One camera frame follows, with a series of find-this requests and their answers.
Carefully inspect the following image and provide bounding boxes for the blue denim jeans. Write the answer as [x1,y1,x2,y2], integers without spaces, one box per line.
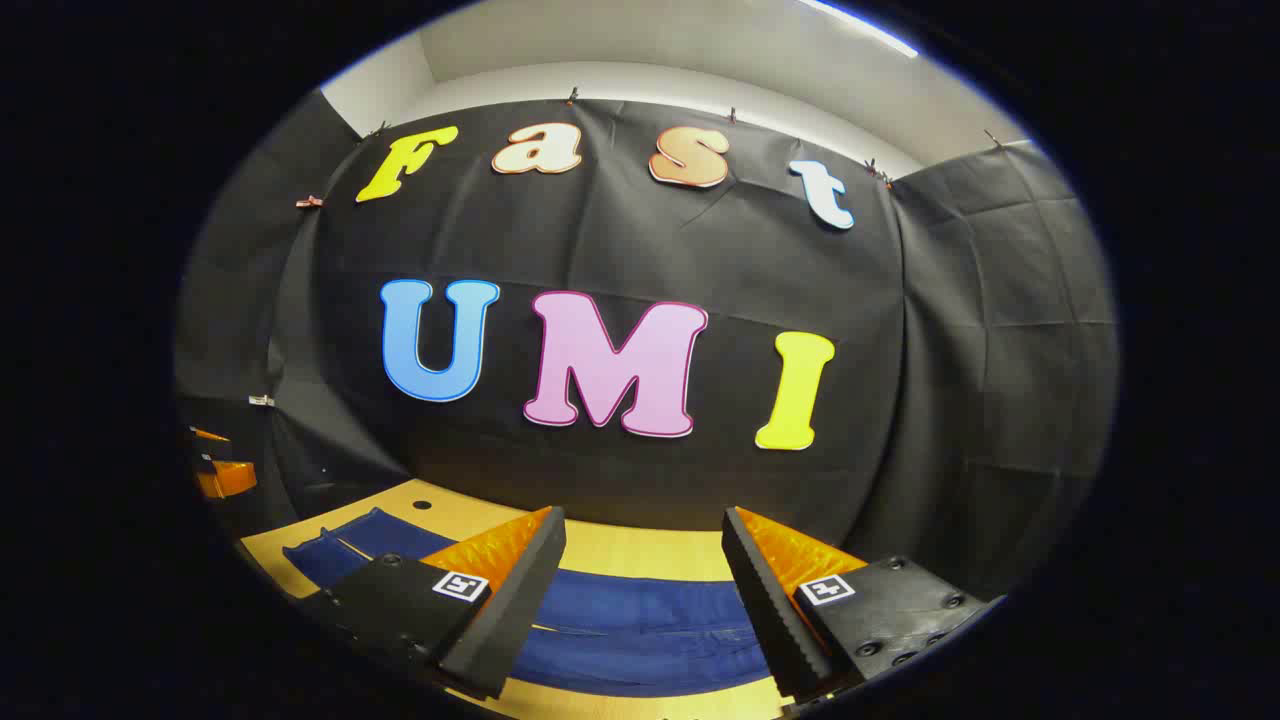
[282,507,801,698]

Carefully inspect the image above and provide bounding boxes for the black backdrop cloth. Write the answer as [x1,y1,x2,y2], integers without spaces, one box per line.
[175,88,1119,601]

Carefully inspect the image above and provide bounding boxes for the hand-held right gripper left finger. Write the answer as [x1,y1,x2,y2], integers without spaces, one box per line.
[298,506,568,701]

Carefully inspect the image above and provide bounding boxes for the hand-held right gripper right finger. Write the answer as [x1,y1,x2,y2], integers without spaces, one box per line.
[721,506,1004,703]

